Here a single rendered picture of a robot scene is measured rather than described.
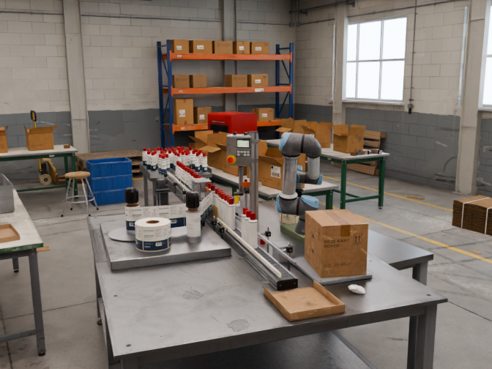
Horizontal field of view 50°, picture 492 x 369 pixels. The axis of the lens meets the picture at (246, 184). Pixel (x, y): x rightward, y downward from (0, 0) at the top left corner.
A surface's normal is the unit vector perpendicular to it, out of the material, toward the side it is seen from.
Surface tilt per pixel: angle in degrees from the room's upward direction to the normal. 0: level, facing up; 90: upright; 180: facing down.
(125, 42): 90
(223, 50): 91
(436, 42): 90
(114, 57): 90
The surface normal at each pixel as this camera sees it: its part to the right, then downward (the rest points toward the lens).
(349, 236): 0.17, 0.20
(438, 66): -0.88, 0.10
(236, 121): 0.64, 0.15
